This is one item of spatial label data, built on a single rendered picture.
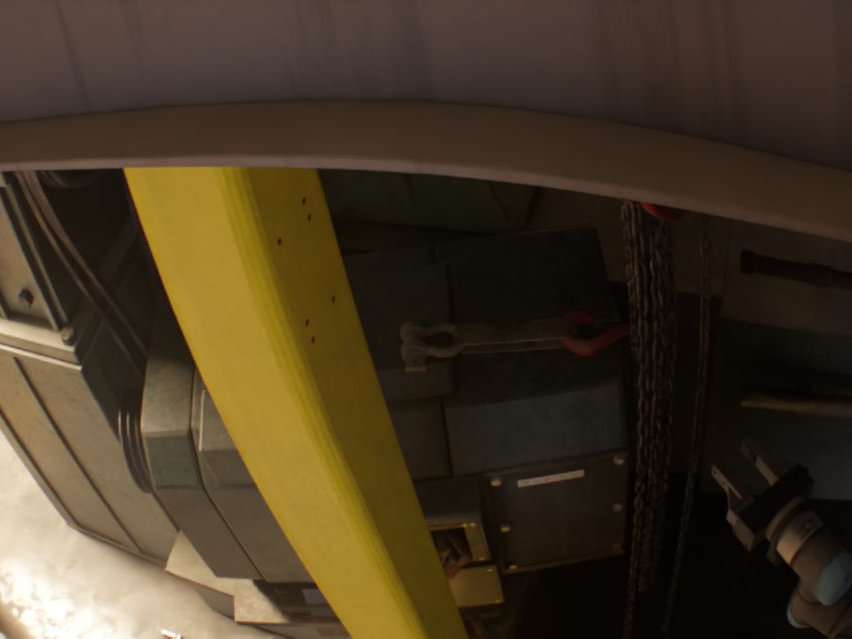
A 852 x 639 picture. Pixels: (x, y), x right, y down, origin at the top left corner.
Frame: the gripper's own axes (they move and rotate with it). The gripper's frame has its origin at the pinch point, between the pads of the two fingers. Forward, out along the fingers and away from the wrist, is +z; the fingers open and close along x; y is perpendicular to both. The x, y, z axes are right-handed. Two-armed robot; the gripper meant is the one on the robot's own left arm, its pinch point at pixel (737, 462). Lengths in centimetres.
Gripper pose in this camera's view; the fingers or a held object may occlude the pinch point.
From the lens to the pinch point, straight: 148.2
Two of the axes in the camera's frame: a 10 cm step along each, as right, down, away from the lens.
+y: -1.5, -6.6, -7.3
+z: -5.1, -5.8, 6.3
